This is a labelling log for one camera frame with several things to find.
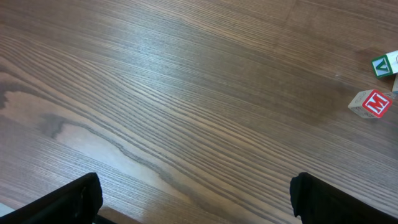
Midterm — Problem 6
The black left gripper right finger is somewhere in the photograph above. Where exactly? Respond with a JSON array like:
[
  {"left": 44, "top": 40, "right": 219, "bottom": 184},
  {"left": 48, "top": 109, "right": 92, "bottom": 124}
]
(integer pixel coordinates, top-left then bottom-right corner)
[{"left": 289, "top": 172, "right": 397, "bottom": 224}]

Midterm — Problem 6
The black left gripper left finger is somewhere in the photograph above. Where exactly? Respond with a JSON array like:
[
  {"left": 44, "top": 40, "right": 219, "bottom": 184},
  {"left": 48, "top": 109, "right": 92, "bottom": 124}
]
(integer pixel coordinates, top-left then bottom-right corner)
[{"left": 1, "top": 172, "right": 103, "bottom": 224}]

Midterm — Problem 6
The red M block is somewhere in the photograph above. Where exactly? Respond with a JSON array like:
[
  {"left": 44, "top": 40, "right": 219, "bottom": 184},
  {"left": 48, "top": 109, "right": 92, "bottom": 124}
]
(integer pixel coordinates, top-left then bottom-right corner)
[{"left": 348, "top": 90, "right": 392, "bottom": 119}]

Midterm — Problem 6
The red-edged block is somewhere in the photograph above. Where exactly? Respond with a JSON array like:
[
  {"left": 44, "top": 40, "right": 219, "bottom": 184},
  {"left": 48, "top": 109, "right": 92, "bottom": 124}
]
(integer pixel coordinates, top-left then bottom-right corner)
[{"left": 371, "top": 50, "right": 398, "bottom": 79}]

